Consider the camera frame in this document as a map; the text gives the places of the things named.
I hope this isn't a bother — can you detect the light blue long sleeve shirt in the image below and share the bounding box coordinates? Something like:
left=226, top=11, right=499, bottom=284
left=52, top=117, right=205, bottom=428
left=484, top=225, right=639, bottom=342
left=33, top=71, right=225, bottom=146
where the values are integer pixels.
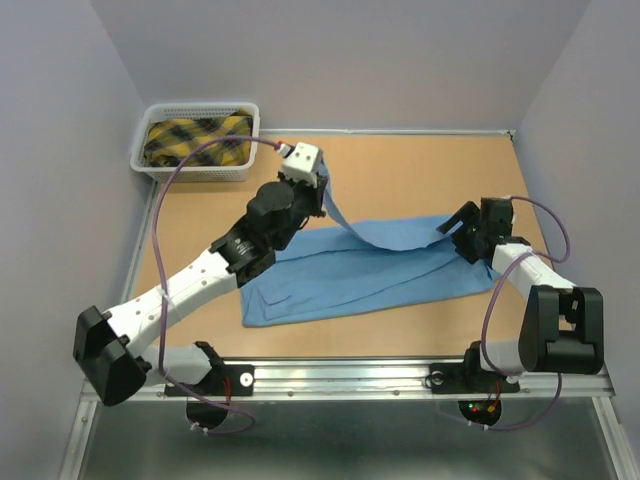
left=241, top=191, right=499, bottom=328

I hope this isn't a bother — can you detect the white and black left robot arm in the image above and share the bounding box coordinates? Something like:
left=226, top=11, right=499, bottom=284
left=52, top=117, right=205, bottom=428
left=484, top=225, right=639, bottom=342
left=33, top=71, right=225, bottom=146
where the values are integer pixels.
left=73, top=173, right=329, bottom=406

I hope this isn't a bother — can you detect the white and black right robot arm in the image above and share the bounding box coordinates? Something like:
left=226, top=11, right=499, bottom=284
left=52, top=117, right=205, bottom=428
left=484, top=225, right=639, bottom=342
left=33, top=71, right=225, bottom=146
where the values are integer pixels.
left=426, top=197, right=604, bottom=394

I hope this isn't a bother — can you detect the yellow plaid shirt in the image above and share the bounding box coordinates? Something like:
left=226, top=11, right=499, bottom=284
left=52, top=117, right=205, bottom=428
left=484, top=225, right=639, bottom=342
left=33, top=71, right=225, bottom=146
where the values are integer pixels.
left=143, top=110, right=253, bottom=168

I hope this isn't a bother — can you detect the white plastic basket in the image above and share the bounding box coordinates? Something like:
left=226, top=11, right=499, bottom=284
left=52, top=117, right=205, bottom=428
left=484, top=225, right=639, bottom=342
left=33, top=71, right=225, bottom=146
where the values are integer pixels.
left=130, top=101, right=260, bottom=183

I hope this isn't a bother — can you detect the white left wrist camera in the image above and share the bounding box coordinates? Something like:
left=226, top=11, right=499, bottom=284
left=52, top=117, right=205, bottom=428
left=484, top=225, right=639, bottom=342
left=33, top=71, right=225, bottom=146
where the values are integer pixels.
left=276, top=142, right=323, bottom=188

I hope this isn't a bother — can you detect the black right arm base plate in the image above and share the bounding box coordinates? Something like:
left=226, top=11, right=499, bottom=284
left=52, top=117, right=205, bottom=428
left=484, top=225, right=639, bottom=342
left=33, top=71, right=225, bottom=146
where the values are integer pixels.
left=425, top=361, right=520, bottom=427

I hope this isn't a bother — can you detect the aluminium mounting rail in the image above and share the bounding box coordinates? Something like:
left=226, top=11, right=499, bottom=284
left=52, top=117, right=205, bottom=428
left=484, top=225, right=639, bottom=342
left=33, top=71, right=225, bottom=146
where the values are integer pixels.
left=79, top=355, right=616, bottom=401

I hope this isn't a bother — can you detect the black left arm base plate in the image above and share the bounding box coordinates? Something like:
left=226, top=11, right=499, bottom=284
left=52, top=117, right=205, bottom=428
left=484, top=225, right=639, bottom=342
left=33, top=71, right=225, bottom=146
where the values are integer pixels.
left=164, top=362, right=257, bottom=426

